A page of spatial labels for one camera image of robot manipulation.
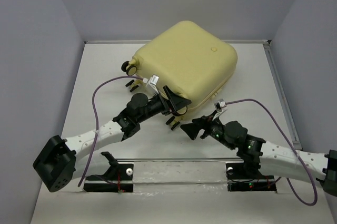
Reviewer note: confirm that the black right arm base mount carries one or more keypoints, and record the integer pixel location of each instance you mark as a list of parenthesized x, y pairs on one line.
[(239, 181)]

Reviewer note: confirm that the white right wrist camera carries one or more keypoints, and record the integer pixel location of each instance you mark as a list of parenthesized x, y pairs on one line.
[(220, 107)]

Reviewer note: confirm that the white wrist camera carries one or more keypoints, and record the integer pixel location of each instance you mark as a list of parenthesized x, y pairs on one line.
[(220, 107), (150, 84)]

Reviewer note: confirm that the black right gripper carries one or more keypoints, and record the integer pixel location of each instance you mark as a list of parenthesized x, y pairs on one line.
[(192, 128)]

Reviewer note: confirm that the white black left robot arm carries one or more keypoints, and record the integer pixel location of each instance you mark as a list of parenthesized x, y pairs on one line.
[(59, 159)]

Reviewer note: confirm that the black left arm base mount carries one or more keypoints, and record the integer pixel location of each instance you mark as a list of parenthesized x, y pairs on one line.
[(117, 178)]

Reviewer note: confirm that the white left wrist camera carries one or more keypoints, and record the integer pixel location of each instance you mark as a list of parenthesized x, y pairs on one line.
[(150, 84)]

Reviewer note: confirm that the yellow hard-shell suitcase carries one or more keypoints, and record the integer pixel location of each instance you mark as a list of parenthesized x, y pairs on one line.
[(192, 62)]

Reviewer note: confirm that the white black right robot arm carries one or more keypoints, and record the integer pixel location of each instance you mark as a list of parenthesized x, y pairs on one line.
[(261, 157)]

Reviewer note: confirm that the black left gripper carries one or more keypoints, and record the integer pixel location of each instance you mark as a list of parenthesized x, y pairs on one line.
[(176, 102)]

